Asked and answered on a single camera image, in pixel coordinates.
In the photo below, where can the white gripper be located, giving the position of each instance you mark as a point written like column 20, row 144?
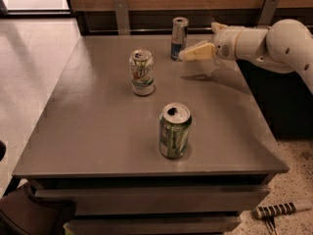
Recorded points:
column 224, row 45

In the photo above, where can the silver blue redbull can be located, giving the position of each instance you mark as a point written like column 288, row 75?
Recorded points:
column 179, row 36

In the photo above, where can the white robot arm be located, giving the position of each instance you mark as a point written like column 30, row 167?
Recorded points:
column 284, row 47

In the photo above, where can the white green 7up can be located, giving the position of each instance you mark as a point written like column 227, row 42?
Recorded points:
column 141, row 65

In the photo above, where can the dark green soda can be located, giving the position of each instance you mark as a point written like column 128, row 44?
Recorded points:
column 174, row 126

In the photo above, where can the upper grey drawer front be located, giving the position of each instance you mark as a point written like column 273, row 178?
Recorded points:
column 147, row 200

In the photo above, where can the grey drawer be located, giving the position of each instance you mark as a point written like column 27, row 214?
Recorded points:
column 147, row 200
column 155, row 226

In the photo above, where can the lower grey drawer front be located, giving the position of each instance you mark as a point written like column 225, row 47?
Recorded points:
column 155, row 226

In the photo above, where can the dark brown chair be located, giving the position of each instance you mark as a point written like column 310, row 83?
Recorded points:
column 21, row 213

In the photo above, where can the right metal wall bracket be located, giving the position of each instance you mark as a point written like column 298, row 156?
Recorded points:
column 267, row 12

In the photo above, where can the metal wall bracket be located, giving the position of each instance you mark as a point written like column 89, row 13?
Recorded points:
column 267, row 12
column 122, row 17

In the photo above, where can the left metal wall bracket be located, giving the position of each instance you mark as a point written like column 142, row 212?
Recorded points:
column 122, row 17

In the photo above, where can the horizontal metal rail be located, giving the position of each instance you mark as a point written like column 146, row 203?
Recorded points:
column 206, row 30

